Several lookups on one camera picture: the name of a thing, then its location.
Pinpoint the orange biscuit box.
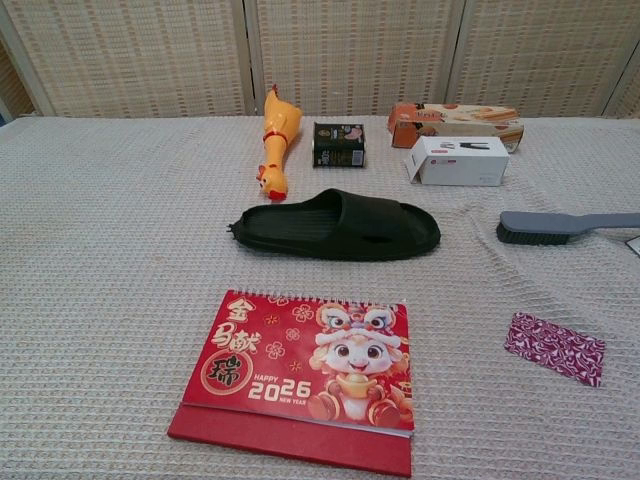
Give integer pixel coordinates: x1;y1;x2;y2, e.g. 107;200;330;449
388;102;526;154

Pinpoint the white cardboard product box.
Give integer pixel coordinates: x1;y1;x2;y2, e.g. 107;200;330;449
403;135;511;187

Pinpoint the grey cleaning brush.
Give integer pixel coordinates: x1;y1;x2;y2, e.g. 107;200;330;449
495;210;640;246

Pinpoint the beige woven tablecloth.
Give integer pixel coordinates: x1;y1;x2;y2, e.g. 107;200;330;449
0;114;640;480

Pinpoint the woven folding screen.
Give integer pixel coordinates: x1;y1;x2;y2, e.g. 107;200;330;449
0;0;640;120

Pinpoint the yellow rubber chicken toy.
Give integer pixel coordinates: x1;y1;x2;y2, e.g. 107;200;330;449
256;83;304;203

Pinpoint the red 2026 desk calendar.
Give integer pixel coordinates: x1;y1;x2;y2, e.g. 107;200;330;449
166;289;416;479

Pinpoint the red patterned packet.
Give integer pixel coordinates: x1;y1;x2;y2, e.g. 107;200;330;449
503;311;607;389

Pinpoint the black rubber slipper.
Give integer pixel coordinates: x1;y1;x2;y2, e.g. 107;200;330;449
227;188;442;262

